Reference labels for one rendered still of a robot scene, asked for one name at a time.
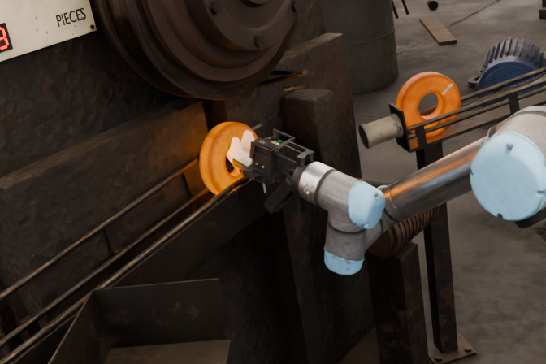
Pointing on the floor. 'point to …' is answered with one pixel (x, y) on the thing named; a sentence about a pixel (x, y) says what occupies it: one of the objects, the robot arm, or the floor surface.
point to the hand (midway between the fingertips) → (229, 150)
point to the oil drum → (361, 16)
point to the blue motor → (510, 65)
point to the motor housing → (399, 292)
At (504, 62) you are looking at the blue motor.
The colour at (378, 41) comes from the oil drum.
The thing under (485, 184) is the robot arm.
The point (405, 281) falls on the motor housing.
